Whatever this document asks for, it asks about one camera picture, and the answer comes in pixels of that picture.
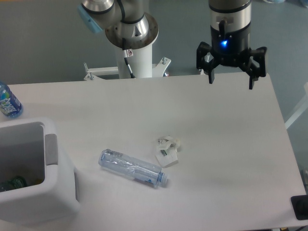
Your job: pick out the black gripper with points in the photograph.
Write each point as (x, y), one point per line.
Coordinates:
(228, 50)

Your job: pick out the white paper wrapper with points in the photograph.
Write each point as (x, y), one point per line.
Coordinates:
(167, 151)

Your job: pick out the crushed clear plastic bottle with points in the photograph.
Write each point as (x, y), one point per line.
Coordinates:
(133, 167)

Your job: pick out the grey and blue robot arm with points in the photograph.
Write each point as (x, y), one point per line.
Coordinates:
(132, 32)

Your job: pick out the white plastic trash can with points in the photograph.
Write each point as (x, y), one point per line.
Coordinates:
(29, 148)

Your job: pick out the green bottle inside trash can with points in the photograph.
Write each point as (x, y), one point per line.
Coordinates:
(12, 184)

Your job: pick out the black device at table corner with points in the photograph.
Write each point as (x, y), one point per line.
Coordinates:
(300, 206)

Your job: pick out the blue labelled drink bottle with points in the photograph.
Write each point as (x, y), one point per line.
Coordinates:
(10, 106)

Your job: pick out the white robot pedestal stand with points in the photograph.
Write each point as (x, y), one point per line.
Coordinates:
(131, 63)

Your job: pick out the white frame at right edge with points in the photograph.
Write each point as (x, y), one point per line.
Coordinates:
(298, 110)

